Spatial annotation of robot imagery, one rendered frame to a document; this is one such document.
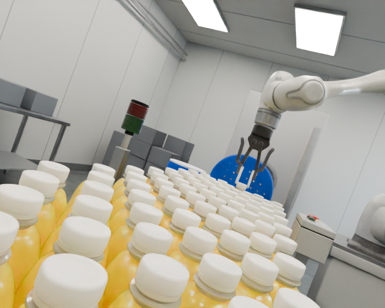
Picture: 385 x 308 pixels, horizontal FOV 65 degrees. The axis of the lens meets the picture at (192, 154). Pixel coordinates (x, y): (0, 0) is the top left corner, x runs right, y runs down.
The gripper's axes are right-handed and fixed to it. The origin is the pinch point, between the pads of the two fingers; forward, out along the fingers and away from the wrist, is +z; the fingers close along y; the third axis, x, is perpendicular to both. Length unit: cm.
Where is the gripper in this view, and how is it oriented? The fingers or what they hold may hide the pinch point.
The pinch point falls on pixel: (244, 177)
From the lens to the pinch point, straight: 116.4
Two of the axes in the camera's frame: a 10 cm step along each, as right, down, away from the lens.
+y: -9.0, -3.5, 2.6
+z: -3.5, 9.4, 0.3
